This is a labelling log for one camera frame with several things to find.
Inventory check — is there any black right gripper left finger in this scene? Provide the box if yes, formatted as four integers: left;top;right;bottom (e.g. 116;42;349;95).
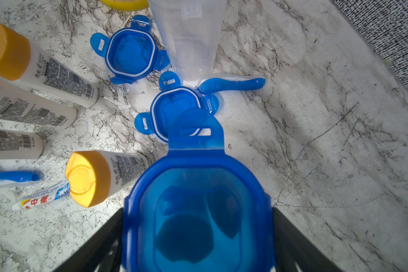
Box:
55;208;124;272

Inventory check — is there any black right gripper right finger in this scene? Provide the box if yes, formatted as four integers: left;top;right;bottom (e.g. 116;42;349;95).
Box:
273;207;341;272

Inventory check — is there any toothpaste tube horizontal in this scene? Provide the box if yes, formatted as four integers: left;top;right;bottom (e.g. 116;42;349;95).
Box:
11;181;70;211

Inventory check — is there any orange cap bottle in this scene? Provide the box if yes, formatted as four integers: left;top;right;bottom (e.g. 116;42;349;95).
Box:
0;23;98;108
65;150;150;208
0;80;77;129
0;129;44;160

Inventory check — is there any blue lid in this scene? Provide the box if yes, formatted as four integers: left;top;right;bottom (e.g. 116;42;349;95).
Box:
134;71;219;142
122;108;275;272
90;15;170;85

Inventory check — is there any blue toothbrush back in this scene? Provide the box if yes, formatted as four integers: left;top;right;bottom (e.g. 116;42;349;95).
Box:
195;77;266;95

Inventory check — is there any blue toothbrush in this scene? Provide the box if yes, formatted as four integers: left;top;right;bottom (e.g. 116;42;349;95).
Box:
195;77;266;95
0;171;40;188

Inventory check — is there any clear cup back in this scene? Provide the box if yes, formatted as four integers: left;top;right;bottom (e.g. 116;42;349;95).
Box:
148;0;227;81

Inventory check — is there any blue toothbrush left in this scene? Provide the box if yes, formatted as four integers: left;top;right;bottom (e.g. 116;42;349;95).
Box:
0;171;40;188

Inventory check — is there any orange cap bottle front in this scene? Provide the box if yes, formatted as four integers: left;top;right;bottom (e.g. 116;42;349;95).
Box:
0;129;44;160

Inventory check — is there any orange cap bottle lying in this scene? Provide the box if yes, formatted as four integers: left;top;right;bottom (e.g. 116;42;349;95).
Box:
0;80;77;129

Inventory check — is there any yellow steamer basket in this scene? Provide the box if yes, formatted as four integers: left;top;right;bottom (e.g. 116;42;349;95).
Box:
99;0;149;12

